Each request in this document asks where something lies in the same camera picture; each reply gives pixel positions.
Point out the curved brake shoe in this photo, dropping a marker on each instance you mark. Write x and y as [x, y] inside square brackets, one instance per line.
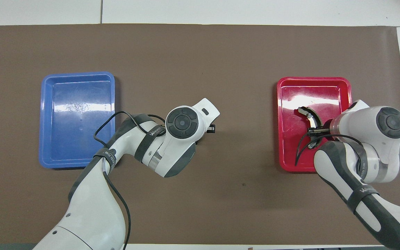
[306, 111]

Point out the red plastic tray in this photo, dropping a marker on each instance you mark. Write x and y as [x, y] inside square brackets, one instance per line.
[290, 152]

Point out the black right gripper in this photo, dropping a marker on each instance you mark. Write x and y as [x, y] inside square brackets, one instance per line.
[325, 132]

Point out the blue plastic tray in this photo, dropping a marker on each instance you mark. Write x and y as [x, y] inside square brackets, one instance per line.
[68, 132]

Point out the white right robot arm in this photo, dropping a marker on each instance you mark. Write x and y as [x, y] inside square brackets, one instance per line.
[370, 121]

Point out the brown table mat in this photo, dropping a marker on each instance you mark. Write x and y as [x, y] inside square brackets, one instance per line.
[200, 52]

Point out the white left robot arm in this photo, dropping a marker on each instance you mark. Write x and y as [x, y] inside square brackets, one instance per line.
[92, 215]

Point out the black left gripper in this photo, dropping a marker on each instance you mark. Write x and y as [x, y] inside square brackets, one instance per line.
[212, 128]

